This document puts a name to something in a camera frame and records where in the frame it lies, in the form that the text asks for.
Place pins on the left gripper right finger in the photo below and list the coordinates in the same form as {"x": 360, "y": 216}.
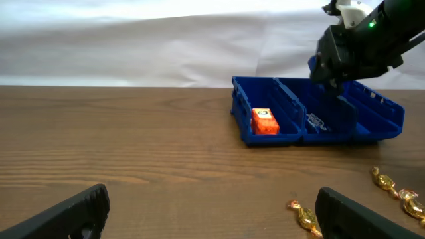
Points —
{"x": 352, "y": 222}

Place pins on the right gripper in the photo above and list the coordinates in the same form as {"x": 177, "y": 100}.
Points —
{"x": 335, "y": 56}

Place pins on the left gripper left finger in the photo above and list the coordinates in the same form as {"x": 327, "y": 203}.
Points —
{"x": 66, "y": 219}

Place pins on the blue candy pack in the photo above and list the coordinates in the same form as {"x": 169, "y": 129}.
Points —
{"x": 315, "y": 122}
{"x": 312, "y": 64}

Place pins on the gold candy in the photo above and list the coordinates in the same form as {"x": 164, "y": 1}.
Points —
{"x": 305, "y": 217}
{"x": 383, "y": 182}
{"x": 411, "y": 206}

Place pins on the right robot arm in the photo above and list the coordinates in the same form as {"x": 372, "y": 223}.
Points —
{"x": 398, "y": 20}

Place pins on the blue tray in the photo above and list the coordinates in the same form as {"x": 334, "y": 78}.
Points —
{"x": 272, "y": 96}

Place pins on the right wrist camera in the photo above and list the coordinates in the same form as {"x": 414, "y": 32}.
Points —
{"x": 352, "y": 13}

